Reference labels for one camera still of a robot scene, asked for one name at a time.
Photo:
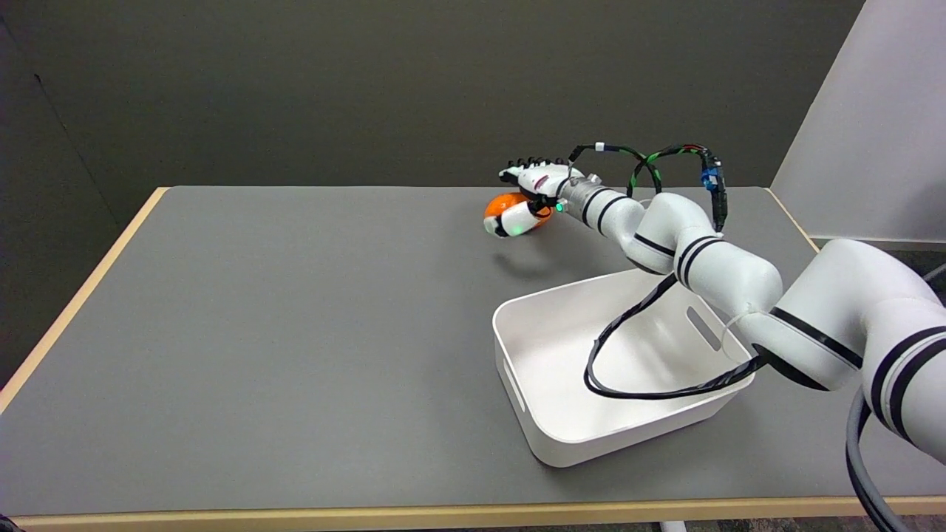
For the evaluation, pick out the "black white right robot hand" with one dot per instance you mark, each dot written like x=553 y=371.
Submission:
x=528 y=199

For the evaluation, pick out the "orange mango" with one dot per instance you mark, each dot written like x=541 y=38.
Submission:
x=510 y=207

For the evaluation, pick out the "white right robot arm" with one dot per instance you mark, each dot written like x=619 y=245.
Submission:
x=739 y=281

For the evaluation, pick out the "white plastic bin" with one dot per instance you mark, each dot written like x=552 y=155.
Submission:
x=591 y=384

